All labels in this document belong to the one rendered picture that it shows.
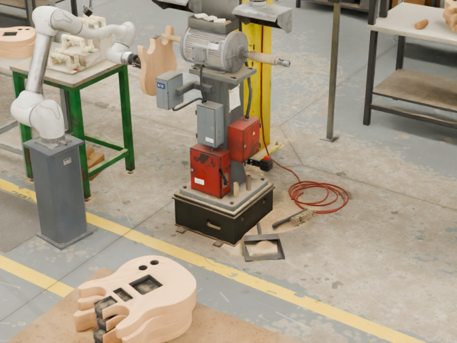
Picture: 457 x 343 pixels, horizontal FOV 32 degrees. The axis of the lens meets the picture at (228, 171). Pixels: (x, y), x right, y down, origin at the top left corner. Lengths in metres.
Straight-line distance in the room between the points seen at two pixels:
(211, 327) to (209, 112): 2.06
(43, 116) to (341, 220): 2.14
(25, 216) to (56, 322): 2.55
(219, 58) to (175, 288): 2.11
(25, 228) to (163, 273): 2.57
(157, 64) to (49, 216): 1.21
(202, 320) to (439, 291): 2.14
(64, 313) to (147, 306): 0.44
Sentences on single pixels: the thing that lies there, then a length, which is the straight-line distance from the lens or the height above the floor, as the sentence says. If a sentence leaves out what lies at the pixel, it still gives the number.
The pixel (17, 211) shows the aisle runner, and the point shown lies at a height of 0.00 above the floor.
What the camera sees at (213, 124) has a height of 0.83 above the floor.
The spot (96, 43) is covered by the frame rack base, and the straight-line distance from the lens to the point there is 5.76.
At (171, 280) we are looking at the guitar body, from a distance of 3.14.
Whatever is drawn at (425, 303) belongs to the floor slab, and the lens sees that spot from 4.89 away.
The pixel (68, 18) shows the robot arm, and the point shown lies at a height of 1.45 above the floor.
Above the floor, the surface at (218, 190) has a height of 0.37.
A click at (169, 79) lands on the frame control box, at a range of 4.90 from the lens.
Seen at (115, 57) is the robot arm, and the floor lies 1.07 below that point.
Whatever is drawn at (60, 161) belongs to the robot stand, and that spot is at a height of 0.62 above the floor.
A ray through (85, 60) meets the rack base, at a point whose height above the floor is 0.99.
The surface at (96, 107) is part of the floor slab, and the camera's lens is 7.39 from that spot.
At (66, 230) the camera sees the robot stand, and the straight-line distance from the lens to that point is 5.32.
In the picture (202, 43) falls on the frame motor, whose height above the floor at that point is 1.30.
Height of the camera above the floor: 2.93
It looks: 28 degrees down
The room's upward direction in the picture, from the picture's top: straight up
